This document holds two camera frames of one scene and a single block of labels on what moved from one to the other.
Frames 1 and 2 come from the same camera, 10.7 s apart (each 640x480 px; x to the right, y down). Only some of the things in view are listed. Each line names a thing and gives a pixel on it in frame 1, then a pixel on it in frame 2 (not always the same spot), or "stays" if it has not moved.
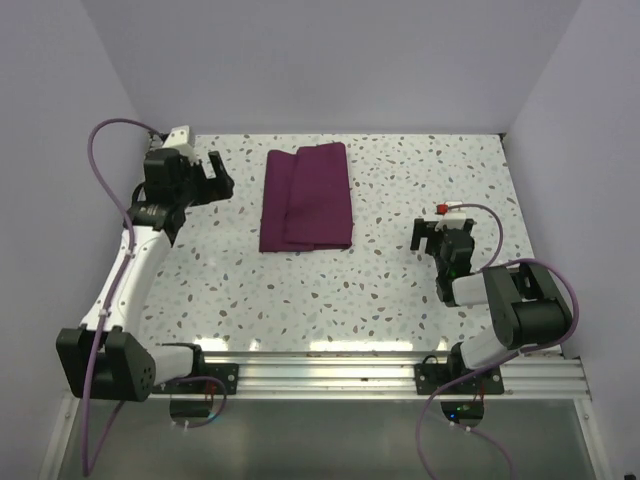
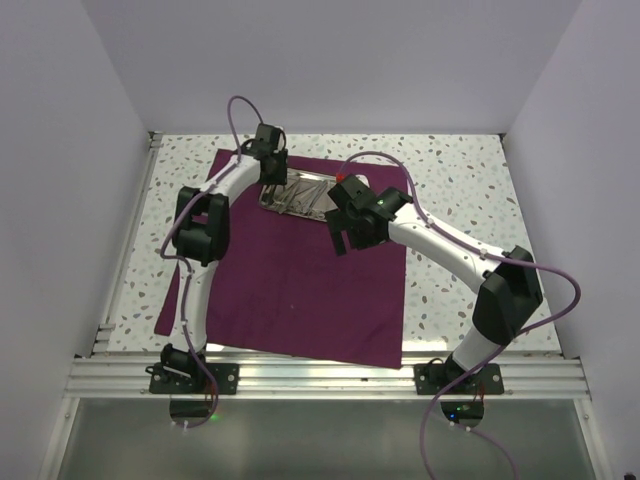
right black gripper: [424, 228] to [338, 222]
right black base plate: [429, 377] stays
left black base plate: [228, 373] stays
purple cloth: [306, 200] to [282, 287]
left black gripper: [213, 189] to [281, 177]
